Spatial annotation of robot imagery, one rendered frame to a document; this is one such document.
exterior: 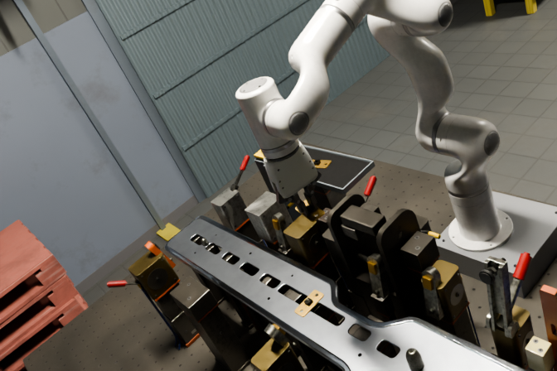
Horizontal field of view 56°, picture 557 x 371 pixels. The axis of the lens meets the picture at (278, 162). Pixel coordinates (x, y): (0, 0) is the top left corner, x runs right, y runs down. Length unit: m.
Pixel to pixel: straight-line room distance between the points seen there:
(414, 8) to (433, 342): 0.73
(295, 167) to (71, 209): 2.77
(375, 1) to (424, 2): 0.11
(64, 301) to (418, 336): 2.06
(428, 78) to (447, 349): 0.64
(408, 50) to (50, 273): 2.10
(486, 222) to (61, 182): 2.76
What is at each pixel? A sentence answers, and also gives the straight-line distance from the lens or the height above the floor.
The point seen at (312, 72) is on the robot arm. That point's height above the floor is 1.61.
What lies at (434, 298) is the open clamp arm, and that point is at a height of 1.04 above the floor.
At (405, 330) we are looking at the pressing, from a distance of 1.28.
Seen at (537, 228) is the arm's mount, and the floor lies 0.80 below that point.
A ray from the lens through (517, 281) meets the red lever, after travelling 1.17.
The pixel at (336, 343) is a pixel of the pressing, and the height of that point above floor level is 1.00.
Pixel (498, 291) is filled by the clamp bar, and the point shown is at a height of 1.15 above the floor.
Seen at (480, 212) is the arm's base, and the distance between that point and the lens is 1.64.
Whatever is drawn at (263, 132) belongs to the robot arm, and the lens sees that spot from 1.06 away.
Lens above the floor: 1.98
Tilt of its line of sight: 29 degrees down
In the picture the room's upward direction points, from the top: 25 degrees counter-clockwise
